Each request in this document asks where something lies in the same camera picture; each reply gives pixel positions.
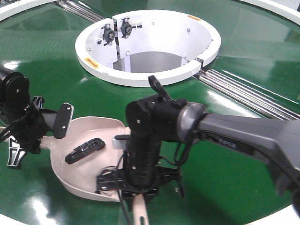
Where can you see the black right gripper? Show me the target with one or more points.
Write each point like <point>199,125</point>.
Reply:
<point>136,181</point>

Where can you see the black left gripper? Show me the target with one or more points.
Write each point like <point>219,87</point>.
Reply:
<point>28,127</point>

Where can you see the pink plastic dustpan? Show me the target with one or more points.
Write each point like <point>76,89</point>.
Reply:
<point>79,178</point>

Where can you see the pink hand brush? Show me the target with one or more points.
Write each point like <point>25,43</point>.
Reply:
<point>140,214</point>

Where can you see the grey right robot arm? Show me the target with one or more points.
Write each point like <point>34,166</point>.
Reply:
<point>163,130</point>

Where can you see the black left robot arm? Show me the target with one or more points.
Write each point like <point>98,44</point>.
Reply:
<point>14,92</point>

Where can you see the orange warning label front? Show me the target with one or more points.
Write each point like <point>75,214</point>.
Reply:
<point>92,63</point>

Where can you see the orange warning label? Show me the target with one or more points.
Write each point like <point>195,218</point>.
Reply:
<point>92,63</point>
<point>194,17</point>

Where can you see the black bearing left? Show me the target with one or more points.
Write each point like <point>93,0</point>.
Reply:
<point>108,35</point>

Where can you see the black bearing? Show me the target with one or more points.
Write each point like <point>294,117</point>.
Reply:
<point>108,35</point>
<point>126,28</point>

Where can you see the black bearing right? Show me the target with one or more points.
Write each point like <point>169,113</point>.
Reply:
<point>126,28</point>

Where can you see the white outer rim left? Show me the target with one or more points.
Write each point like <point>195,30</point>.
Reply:
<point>9,9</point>

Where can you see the white rim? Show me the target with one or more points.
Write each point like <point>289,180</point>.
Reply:
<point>9,9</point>
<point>288,13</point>

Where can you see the chrome rollers top left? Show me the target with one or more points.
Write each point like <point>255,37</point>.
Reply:
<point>79,9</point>

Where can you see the chrome rollers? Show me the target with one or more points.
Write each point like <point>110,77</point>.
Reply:
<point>79,9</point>
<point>248,96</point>

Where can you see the orange warning label rear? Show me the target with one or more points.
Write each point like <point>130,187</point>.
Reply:
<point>194,17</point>

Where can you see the chrome rollers right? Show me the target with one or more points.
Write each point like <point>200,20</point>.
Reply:
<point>248,96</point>

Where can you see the white outer rim right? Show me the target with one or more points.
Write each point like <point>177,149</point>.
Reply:
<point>288,13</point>

